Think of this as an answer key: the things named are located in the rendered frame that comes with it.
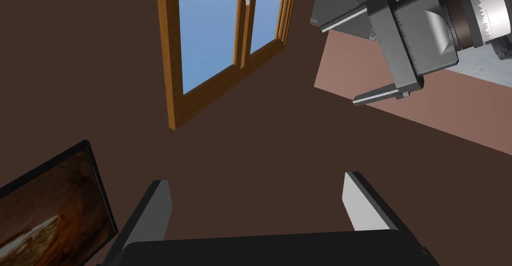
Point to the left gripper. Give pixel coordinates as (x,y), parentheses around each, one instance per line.
(416,33)

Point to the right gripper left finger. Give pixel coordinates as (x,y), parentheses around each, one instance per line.
(154,214)

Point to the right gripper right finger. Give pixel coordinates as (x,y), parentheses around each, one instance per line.
(362,208)

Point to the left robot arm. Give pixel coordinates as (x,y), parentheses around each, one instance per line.
(486,9)

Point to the black framed brown picture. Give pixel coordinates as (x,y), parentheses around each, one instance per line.
(52,210)

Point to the wooden framed window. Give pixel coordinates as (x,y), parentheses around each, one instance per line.
(178,105)

